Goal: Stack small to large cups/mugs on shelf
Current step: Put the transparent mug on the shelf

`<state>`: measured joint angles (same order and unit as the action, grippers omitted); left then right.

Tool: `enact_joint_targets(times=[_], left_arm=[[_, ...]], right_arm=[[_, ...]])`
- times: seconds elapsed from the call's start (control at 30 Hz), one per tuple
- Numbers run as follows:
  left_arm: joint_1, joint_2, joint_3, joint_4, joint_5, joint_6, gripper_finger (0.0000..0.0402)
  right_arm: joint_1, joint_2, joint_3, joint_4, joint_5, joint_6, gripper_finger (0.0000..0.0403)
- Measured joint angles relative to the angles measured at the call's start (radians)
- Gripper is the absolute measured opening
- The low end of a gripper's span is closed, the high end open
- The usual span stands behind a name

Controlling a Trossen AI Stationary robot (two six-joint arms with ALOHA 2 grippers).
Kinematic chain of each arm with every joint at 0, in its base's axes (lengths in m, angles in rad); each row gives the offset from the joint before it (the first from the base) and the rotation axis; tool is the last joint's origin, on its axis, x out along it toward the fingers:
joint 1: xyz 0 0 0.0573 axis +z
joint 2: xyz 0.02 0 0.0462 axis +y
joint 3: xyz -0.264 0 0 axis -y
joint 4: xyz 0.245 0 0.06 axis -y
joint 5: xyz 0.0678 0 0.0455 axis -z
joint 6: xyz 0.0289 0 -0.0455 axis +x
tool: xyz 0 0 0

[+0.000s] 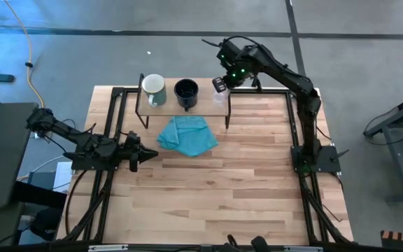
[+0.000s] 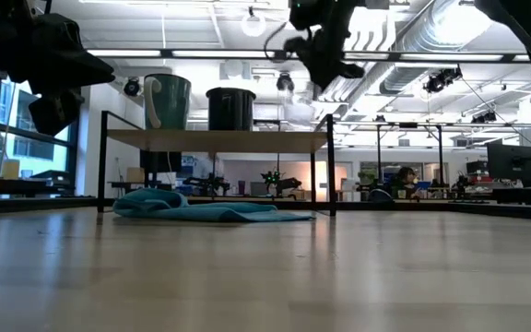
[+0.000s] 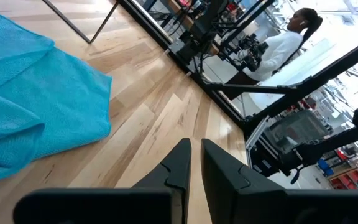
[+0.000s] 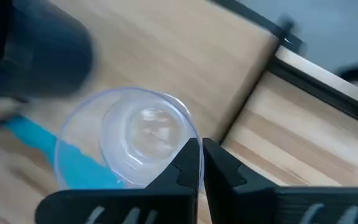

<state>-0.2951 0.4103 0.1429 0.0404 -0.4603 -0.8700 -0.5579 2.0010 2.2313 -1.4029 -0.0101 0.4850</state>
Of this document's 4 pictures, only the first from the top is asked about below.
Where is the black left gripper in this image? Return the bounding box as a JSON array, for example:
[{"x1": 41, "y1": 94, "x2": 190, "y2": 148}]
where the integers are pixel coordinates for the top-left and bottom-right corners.
[{"x1": 122, "y1": 132, "x2": 160, "y2": 164}]

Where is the clear glass cup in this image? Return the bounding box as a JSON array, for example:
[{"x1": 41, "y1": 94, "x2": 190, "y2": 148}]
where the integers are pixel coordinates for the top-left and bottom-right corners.
[{"x1": 212, "y1": 89, "x2": 231, "y2": 108}]

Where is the black speckled enamel mug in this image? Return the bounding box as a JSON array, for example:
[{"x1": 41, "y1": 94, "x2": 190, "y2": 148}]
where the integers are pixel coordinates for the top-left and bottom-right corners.
[{"x1": 173, "y1": 78, "x2": 199, "y2": 112}]

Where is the green mug white handle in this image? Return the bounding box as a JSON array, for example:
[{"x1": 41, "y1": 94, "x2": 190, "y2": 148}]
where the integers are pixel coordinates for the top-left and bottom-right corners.
[{"x1": 141, "y1": 73, "x2": 168, "y2": 109}]

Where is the teal cloth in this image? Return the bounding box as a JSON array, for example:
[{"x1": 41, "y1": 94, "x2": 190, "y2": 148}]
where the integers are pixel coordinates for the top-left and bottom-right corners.
[{"x1": 156, "y1": 115, "x2": 219, "y2": 158}]

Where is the black floor tape line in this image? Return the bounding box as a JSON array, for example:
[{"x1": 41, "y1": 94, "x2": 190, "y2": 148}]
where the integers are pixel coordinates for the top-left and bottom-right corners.
[
  {"x1": 0, "y1": 26, "x2": 403, "y2": 39},
  {"x1": 285, "y1": 0, "x2": 309, "y2": 88}
]

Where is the grey desk top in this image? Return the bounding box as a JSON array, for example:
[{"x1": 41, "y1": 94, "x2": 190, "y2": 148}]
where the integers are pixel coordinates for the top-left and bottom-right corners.
[{"x1": 0, "y1": 101, "x2": 40, "y2": 211}]

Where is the black desk with legs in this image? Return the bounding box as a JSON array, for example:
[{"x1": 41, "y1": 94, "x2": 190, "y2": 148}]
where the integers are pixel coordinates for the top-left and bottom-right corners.
[{"x1": 362, "y1": 89, "x2": 403, "y2": 204}]

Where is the orange black striped object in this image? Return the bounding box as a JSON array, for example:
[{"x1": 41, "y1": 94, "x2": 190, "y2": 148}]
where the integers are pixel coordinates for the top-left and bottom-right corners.
[{"x1": 380, "y1": 230, "x2": 403, "y2": 251}]

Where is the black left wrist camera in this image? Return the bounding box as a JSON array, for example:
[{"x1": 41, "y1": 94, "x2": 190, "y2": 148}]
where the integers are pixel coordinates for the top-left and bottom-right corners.
[{"x1": 128, "y1": 153, "x2": 140, "y2": 173}]

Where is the black table frame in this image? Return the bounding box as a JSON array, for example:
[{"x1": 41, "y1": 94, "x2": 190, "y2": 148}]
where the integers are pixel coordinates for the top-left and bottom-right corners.
[{"x1": 56, "y1": 85, "x2": 355, "y2": 246}]

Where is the wooden shelf black frame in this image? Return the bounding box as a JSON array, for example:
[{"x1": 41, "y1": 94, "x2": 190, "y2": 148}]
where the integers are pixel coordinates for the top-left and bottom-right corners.
[{"x1": 134, "y1": 73, "x2": 232, "y2": 130}]

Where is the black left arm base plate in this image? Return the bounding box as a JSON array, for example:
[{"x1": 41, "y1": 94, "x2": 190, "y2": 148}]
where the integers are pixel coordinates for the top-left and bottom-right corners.
[{"x1": 71, "y1": 153, "x2": 118, "y2": 172}]

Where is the black floor cable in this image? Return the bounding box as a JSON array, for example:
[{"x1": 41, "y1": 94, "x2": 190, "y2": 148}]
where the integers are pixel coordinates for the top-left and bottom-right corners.
[{"x1": 64, "y1": 169, "x2": 83, "y2": 235}]

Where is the white floor cable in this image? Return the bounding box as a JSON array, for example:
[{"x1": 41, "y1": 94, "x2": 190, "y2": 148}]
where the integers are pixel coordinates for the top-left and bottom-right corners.
[{"x1": 17, "y1": 155, "x2": 64, "y2": 181}]

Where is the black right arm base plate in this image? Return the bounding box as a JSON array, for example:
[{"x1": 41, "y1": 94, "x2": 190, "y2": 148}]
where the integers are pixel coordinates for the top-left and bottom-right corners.
[{"x1": 291, "y1": 146, "x2": 342, "y2": 173}]

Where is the yellow cable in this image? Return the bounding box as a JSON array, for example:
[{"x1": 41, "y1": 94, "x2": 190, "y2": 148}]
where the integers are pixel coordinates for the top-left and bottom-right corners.
[{"x1": 3, "y1": 0, "x2": 45, "y2": 109}]

